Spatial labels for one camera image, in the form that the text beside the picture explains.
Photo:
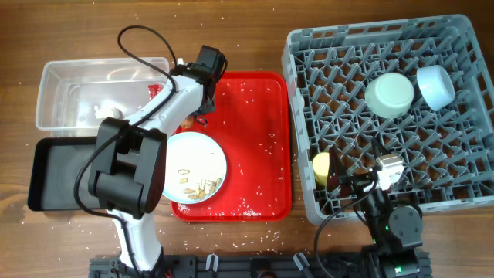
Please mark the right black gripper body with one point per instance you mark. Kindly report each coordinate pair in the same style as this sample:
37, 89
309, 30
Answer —
356, 180

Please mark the yellow plastic cup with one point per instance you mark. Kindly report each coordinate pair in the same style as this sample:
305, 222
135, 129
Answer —
321, 165

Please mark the white tissue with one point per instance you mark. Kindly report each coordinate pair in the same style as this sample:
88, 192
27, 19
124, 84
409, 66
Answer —
105, 112

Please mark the small light blue bowl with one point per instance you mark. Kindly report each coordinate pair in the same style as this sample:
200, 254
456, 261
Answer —
436, 86

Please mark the light green bowl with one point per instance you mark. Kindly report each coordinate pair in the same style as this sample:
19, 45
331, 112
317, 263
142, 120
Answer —
390, 95

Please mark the light blue plate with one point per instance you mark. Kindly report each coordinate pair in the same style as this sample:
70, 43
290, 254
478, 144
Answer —
194, 151

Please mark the red snack wrapper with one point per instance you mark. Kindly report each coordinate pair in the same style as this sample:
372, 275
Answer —
154, 90

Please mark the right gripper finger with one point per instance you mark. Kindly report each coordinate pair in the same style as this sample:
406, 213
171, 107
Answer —
336, 168
339, 191

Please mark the brown chicken bone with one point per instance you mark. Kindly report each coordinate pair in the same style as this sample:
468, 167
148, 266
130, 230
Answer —
187, 122

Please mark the grey dishwasher rack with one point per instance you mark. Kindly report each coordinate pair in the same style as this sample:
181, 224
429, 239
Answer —
448, 153

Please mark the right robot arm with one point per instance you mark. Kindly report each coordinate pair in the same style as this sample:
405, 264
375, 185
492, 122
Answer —
396, 231

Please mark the black plastic bin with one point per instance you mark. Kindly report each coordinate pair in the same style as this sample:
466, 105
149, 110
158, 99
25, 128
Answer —
56, 163

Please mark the rice and peanuts leftovers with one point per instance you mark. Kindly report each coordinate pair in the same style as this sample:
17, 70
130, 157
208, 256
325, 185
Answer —
197, 185

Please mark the clear plastic bin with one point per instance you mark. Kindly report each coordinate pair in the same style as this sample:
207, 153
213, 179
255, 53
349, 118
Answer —
71, 90

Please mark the red plastic tray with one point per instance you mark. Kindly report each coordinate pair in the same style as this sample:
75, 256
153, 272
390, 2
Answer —
251, 125

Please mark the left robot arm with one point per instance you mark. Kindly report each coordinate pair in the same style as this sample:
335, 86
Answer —
127, 167

